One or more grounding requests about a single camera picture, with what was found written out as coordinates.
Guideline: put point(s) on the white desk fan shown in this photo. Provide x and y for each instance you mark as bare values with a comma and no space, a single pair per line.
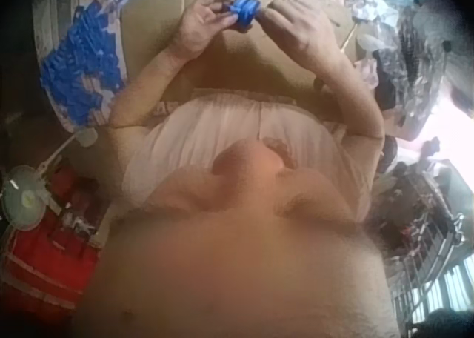
24,201

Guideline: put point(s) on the person's left hand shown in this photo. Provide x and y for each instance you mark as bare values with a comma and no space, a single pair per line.
196,30

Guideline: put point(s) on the heap of clear plastic bags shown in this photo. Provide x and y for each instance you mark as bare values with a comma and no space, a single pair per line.
403,56

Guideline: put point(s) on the person's right hand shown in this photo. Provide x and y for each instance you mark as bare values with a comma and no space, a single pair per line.
303,34

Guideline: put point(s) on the thin wooden stick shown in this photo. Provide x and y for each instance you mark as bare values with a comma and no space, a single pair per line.
349,38

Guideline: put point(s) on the brown cardboard sheet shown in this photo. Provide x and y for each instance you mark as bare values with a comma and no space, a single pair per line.
255,63

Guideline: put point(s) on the pile of blue plastic pieces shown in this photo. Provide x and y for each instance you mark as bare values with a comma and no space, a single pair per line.
77,63

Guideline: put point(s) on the blue plastic part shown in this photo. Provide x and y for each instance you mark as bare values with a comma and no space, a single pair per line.
244,13

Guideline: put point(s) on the red plastic crate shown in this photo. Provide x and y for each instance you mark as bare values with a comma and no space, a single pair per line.
48,256

